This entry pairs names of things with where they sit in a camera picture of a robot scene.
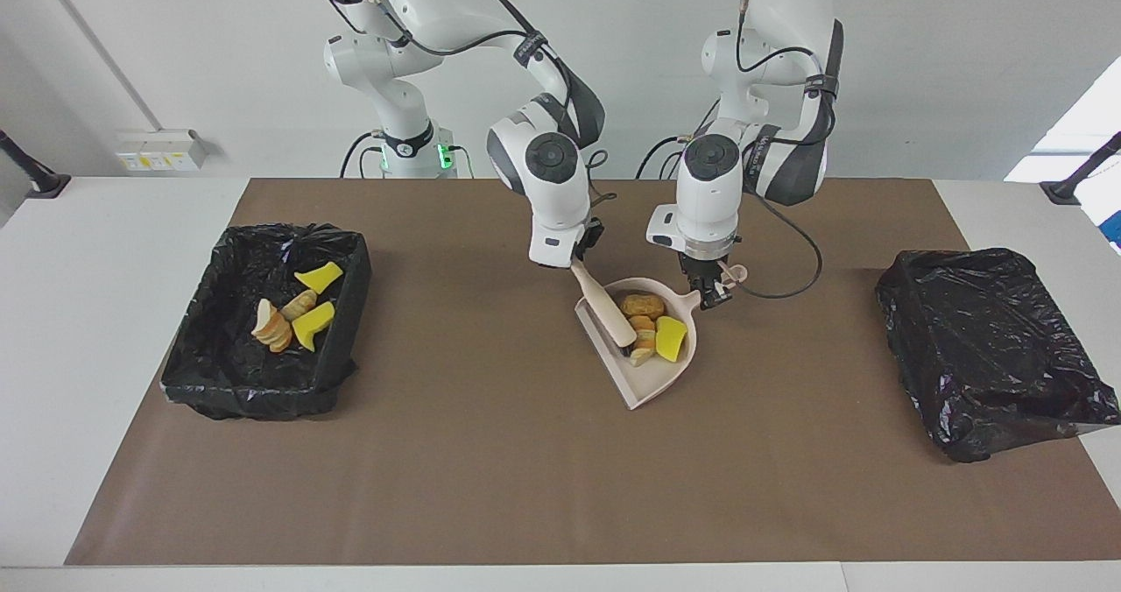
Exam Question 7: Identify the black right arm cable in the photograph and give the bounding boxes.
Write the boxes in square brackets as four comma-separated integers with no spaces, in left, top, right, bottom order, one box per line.
[320,0,618,208]

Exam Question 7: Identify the beige plastic dustpan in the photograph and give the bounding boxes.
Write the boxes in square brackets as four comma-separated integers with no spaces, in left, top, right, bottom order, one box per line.
[574,264,750,411]

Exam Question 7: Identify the white wall socket box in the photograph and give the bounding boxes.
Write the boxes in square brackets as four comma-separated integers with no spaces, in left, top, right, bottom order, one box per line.
[115,130,208,173]

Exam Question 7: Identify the black left base cable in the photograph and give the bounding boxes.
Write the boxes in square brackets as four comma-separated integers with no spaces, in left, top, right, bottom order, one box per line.
[637,135,693,179]

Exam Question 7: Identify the bin lined with black bag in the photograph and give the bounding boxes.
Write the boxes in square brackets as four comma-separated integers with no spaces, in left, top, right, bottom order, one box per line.
[875,247,1121,463]
[160,223,372,421]

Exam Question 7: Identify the pale beige sponge chunk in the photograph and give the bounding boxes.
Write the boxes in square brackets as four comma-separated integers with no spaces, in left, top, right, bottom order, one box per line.
[629,316,659,368]

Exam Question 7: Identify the brown table mat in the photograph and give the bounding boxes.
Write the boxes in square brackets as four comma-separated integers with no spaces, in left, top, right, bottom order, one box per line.
[64,178,1121,567]

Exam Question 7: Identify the curled yellow sponge piece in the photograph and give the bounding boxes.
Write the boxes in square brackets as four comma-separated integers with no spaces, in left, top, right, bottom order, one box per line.
[292,301,336,352]

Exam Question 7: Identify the white wall cable conduit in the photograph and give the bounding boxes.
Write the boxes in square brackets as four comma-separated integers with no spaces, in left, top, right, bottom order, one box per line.
[33,0,165,134]

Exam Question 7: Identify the blue white box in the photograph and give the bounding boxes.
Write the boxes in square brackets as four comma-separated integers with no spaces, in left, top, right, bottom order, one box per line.
[1086,176,1121,253]

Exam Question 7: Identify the black right base cable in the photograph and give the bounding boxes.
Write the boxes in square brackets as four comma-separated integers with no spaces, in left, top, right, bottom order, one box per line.
[340,130,386,179]

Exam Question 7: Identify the beige hand brush black bristles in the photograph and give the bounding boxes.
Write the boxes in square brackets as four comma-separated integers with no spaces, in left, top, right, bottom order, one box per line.
[571,259,638,349]

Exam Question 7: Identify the black base cable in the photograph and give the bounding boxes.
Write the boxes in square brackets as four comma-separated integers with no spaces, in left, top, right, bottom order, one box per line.
[340,130,386,179]
[637,135,693,179]

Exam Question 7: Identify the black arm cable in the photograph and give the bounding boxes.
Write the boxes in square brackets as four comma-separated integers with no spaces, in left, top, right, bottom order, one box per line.
[734,0,842,301]
[320,0,618,208]

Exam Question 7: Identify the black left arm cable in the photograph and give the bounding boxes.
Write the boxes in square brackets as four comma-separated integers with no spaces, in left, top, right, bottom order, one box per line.
[734,0,842,301]

